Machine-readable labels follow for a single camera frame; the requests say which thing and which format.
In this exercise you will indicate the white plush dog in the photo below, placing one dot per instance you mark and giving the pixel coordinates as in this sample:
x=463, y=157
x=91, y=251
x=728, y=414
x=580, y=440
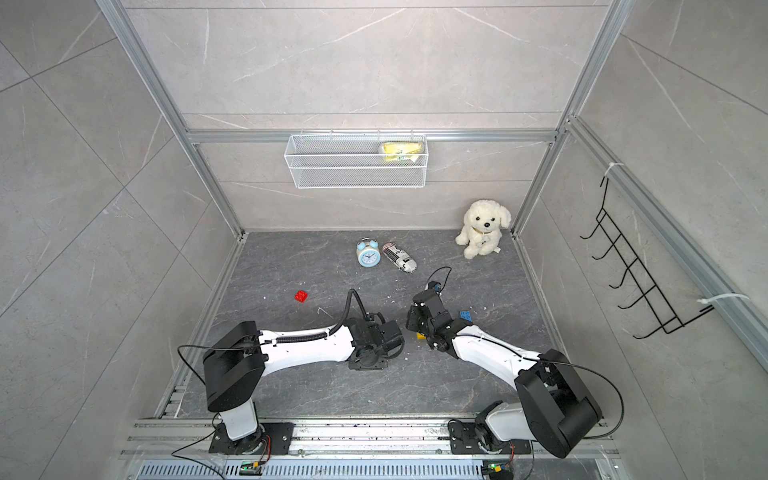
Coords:
x=483, y=224

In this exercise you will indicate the white wire mesh basket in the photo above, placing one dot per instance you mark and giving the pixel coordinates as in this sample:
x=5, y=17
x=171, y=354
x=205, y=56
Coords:
x=351, y=161

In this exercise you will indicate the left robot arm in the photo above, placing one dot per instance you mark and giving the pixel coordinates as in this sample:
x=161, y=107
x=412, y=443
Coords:
x=234, y=365

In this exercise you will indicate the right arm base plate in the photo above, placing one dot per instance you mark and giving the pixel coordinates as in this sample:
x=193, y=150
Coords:
x=466, y=438

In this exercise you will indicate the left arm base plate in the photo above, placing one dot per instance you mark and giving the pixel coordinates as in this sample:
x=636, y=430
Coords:
x=277, y=435

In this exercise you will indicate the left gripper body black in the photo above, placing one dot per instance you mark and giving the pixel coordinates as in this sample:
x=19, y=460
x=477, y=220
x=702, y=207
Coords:
x=380, y=363

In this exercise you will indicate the yellow sponge in basket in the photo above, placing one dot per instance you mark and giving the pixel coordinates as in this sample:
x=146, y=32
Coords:
x=401, y=151

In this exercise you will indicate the black wire hook rack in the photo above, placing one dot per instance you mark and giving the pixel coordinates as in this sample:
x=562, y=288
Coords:
x=636, y=272

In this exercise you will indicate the red lego brick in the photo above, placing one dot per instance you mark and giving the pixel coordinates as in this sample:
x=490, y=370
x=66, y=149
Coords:
x=301, y=296

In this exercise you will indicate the aluminium mounting rail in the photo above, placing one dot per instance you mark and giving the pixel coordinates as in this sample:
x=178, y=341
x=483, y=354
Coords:
x=408, y=437

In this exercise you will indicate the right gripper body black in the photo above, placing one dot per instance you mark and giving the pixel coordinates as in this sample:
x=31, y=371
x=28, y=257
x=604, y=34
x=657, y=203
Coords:
x=416, y=323

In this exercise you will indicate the blue alarm clock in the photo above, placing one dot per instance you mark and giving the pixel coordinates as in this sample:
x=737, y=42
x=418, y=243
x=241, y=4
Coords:
x=368, y=253

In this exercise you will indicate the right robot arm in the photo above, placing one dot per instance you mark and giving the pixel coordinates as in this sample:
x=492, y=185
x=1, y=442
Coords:
x=555, y=408

